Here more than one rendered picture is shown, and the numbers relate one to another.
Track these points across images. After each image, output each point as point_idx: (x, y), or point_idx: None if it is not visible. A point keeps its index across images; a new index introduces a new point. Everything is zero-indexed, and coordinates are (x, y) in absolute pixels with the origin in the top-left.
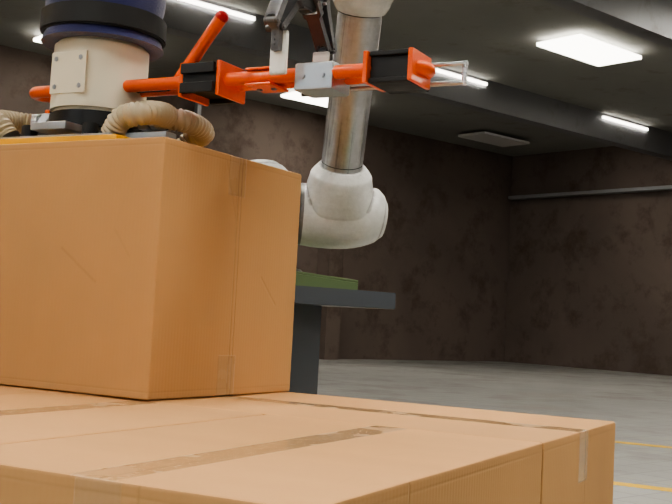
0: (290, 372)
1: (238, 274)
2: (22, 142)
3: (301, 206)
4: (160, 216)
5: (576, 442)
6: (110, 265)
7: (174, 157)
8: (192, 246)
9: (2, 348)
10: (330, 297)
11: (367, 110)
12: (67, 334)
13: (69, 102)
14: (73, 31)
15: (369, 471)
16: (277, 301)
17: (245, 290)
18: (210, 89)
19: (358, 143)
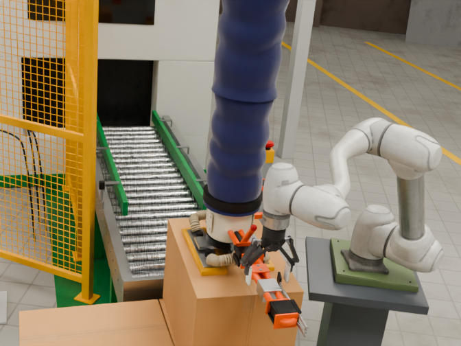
0: (366, 323)
1: (249, 340)
2: (188, 246)
3: (385, 245)
4: (194, 327)
5: None
6: (187, 329)
7: (203, 305)
8: (216, 334)
9: (174, 325)
10: (378, 305)
11: (417, 215)
12: (181, 340)
13: (208, 233)
14: (206, 207)
15: None
16: (280, 345)
17: (254, 344)
18: (237, 266)
19: (413, 228)
